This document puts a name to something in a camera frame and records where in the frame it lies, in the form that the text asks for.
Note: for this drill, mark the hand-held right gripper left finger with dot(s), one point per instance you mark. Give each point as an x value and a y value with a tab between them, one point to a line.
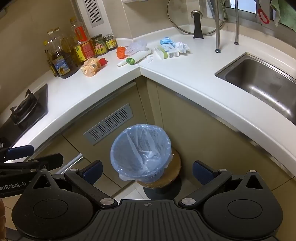
92	170

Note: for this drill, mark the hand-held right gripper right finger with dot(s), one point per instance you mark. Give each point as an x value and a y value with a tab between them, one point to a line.
202	172

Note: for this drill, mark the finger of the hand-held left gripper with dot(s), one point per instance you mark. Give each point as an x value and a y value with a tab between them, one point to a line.
20	150
50	160

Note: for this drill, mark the blue-lined waste bin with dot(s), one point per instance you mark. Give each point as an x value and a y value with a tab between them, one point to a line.
138	150

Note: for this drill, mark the orange bead ball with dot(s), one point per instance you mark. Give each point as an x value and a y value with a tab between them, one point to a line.
121	52

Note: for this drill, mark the white toothbrush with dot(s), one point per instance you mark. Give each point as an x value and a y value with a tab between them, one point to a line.
142	55

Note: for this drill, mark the round wooden stool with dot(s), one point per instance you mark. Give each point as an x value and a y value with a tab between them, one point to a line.
173	170

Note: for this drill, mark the gas stove burner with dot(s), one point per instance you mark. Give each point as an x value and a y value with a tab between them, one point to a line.
23	111

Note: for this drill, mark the grey cabinet vent grille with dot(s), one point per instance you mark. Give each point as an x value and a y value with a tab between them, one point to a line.
108	124

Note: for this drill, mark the small dark oil bottle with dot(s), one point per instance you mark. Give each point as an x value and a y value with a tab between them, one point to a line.
49	62

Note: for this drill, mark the dark oil bottle blue label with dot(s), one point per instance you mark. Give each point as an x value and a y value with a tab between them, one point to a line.
61	64

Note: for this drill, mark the orange plastic bag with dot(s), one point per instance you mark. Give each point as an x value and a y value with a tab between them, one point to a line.
90	67

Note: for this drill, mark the stainless steel sink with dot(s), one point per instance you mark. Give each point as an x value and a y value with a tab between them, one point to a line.
261	85

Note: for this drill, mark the red bottle cap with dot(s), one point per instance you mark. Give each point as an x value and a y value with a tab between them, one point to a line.
103	61

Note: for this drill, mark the green plastic wrapper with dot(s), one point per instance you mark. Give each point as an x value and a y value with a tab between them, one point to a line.
130	61

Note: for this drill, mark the yellow oil bottle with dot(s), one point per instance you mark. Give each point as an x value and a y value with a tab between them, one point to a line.
67	44

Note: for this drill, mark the large sauce jar yellow label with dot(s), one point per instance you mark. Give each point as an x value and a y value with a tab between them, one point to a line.
100	46

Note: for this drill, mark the white cardboard box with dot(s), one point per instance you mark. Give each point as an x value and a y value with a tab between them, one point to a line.
166	52

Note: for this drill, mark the crumpled white tissue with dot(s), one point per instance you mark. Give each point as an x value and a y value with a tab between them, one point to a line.
182	46

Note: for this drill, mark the small sauce jar checked lid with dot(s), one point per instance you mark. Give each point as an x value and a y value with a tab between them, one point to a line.
111	42

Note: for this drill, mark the blue face mask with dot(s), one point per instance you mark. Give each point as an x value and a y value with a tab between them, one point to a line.
166	41

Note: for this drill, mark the steel faucet pipe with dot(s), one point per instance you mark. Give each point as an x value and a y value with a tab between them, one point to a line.
217	27
236	23

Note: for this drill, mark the glass pot lid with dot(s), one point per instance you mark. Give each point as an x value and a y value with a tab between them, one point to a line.
198	25

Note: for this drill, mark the green cloth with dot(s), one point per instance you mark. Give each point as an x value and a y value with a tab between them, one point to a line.
284	11

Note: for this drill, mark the grey wall vent grille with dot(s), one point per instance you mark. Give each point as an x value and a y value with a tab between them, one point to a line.
93	11

